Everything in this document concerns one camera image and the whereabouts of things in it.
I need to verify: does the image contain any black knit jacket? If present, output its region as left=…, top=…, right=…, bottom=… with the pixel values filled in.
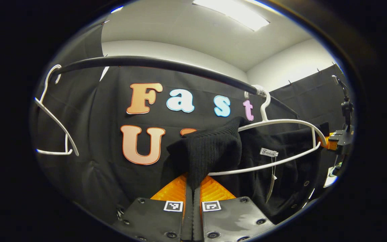
left=162, top=116, right=330, bottom=226

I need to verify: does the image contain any black backdrop cloth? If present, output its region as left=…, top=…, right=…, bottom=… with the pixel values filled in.
left=31, top=24, right=348, bottom=224

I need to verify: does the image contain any white clothes hanger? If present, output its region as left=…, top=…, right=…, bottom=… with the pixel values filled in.
left=208, top=85, right=328, bottom=177
left=34, top=64, right=80, bottom=157

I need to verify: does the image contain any black clothes rack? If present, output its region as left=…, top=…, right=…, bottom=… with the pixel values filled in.
left=50, top=55, right=299, bottom=117

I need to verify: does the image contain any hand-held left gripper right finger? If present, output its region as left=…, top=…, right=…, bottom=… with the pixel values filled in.
left=193, top=175, right=276, bottom=242

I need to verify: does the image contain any row of black backdrop clips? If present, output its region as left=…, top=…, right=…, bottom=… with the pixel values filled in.
left=287, top=60, right=336, bottom=85

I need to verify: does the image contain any black clamp stand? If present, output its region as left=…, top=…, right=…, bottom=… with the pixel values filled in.
left=331, top=75, right=354, bottom=132

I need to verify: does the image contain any ceiling light panel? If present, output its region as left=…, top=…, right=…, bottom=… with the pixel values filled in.
left=192, top=0, right=270, bottom=32

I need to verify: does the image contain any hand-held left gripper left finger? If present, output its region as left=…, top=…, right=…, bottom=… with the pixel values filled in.
left=112, top=173, right=194, bottom=242

